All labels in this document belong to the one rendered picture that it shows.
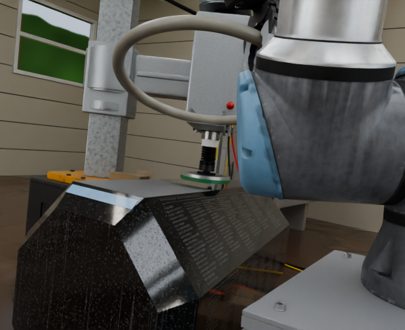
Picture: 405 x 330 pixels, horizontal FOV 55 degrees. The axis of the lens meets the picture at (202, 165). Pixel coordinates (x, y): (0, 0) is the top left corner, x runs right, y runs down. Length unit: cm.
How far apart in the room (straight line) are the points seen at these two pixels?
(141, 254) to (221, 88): 76
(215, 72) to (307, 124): 124
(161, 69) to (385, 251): 196
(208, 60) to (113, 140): 93
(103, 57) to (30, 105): 593
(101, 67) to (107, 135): 39
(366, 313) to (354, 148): 17
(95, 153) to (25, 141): 584
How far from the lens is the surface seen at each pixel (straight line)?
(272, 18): 87
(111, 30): 244
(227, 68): 163
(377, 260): 53
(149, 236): 123
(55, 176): 242
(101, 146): 237
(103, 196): 136
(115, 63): 104
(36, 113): 827
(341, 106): 41
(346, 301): 49
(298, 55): 41
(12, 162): 811
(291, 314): 43
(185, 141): 789
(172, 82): 232
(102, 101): 232
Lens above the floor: 107
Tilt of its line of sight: 4 degrees down
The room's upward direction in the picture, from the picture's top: 7 degrees clockwise
